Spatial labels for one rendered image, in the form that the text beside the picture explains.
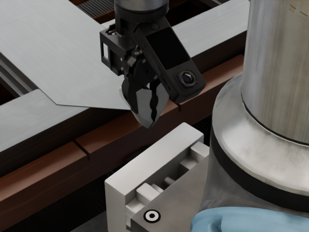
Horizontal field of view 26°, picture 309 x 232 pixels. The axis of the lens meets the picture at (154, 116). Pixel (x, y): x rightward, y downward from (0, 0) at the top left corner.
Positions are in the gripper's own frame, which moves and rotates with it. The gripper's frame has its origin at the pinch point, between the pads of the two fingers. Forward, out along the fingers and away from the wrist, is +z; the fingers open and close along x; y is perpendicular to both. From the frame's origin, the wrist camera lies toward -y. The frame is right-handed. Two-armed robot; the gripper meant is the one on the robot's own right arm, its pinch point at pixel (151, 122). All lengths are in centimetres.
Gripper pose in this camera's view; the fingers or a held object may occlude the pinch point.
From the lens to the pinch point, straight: 98.7
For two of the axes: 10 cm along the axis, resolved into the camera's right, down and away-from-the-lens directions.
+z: 0.0, 7.5, 6.6
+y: -6.3, -5.2, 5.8
